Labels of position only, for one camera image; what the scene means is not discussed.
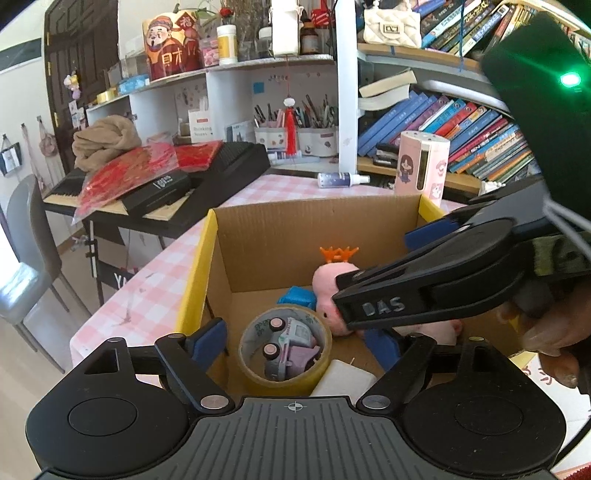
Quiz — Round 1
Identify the pink hanging pouch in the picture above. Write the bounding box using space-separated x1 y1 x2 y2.
38 117 59 158

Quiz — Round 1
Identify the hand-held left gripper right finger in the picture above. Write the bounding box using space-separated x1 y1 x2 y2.
360 330 520 414

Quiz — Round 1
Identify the dark wooden door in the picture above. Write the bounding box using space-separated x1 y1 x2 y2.
44 0 121 139

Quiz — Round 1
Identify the bag of red paper decorations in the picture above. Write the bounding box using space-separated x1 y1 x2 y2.
74 143 179 219

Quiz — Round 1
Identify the red cartoon figure tin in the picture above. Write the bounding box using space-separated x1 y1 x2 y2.
145 11 204 82

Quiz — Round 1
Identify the pink checked tablecloth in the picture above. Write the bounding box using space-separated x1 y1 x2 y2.
69 173 591 480

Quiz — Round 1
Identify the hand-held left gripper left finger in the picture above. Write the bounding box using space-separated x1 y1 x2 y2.
78 318 234 416

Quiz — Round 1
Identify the wooden bookshelf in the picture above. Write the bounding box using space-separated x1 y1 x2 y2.
355 0 546 195

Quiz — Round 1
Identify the white carton container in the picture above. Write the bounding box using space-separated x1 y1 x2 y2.
271 0 301 56

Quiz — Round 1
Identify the rolled white paper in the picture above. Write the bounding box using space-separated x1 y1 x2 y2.
416 78 509 114

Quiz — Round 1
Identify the black electronic keyboard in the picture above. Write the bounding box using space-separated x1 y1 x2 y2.
44 141 272 232

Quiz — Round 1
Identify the brown cloth bundle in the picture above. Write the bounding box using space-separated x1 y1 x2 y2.
72 115 142 174

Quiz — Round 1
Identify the brown glass bottle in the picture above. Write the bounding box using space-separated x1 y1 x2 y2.
300 18 321 55

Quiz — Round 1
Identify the clear plastic box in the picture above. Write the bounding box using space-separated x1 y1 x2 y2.
108 55 149 82

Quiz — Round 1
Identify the pink plush toy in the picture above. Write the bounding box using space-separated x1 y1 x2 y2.
311 246 463 344

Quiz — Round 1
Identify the cardboard box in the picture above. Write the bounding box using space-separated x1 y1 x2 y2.
175 194 539 402

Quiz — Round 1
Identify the blue toy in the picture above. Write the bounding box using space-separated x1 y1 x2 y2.
277 286 319 309

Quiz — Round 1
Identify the light blue box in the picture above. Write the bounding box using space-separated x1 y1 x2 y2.
117 76 151 96

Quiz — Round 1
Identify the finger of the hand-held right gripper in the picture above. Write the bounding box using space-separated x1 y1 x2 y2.
404 178 549 253
332 237 445 332

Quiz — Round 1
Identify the yellow packing tape roll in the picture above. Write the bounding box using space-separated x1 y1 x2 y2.
238 305 333 398

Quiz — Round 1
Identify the person's right hand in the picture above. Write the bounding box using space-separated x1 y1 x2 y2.
498 276 591 389

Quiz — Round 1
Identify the pastel toy car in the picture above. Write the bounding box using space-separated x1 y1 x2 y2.
263 318 324 382

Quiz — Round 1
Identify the row of blue spined books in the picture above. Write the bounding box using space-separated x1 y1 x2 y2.
358 90 539 182

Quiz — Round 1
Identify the small spray bottle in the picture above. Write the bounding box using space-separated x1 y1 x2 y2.
318 172 371 189

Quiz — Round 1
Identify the white paper bag red label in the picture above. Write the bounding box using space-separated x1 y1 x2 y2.
187 97 213 142

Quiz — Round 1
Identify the black rectangular case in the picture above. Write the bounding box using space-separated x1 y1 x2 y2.
122 172 193 216

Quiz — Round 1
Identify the red gold paper packet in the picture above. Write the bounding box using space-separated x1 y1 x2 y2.
175 141 225 172

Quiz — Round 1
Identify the dark tote bag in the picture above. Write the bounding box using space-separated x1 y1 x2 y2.
0 134 24 176

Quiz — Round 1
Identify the thick book lying flat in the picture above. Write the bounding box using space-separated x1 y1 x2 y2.
358 68 419 112

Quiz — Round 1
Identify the white shelf unit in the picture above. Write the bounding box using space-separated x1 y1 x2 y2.
85 0 362 179

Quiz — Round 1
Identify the green wall sign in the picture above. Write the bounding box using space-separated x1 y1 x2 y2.
0 39 42 75

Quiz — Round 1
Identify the black keyboard stand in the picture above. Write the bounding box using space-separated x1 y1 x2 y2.
85 217 168 297

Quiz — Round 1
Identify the white bottle yellow label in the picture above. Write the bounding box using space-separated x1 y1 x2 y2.
217 24 239 66

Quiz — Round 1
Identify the pink cartoon cylinder bottle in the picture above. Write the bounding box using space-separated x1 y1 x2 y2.
394 130 451 206

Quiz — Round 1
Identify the grey chair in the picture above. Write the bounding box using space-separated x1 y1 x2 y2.
0 174 91 374

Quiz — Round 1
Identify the white rectangular block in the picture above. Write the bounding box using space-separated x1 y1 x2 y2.
309 359 378 398

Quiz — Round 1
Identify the red tassel ornament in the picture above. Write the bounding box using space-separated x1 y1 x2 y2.
283 96 301 158

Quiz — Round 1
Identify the white quilted handbag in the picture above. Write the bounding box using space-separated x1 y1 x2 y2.
363 4 422 49

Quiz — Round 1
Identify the row of colourful leaning books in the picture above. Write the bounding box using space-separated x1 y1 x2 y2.
418 0 533 57

